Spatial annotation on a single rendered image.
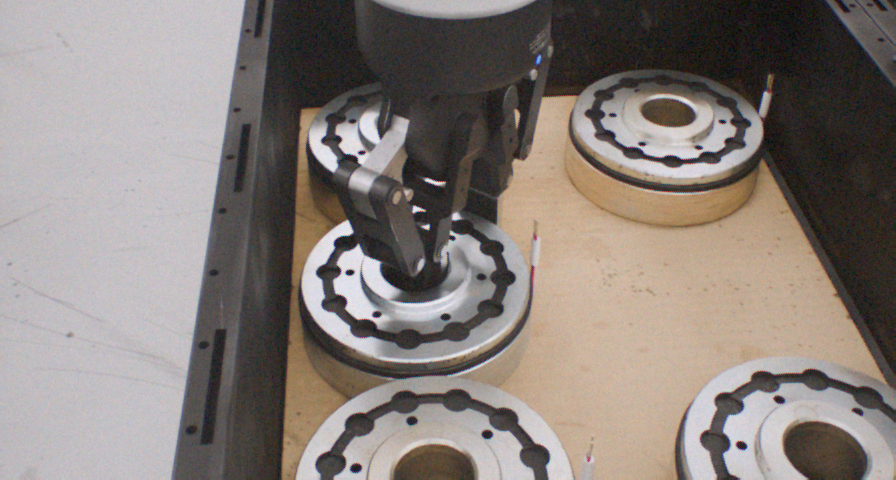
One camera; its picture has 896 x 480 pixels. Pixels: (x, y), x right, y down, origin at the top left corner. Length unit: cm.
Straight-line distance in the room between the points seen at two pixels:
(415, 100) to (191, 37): 61
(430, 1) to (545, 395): 18
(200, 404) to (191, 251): 41
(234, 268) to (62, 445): 29
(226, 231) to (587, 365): 17
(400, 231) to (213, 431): 11
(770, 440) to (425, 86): 18
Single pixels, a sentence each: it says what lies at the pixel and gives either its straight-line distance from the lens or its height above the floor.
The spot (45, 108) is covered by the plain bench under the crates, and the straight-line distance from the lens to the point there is 89.
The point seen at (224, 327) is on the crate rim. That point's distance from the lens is 32.
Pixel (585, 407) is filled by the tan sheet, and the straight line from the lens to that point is 42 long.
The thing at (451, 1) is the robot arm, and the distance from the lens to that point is 34.
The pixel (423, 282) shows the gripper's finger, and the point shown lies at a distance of 42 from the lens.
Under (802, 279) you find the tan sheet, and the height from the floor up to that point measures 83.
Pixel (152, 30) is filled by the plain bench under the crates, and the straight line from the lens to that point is 97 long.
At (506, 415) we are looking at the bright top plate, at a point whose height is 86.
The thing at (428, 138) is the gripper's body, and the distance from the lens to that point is 37.
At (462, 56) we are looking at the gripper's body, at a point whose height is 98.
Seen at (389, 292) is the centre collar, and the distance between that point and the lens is 41.
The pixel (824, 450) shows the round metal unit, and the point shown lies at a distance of 41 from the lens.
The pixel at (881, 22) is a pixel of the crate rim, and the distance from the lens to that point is 51.
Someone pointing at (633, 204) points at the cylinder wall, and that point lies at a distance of 51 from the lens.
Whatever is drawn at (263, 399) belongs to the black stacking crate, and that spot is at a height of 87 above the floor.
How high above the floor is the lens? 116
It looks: 41 degrees down
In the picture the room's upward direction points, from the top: straight up
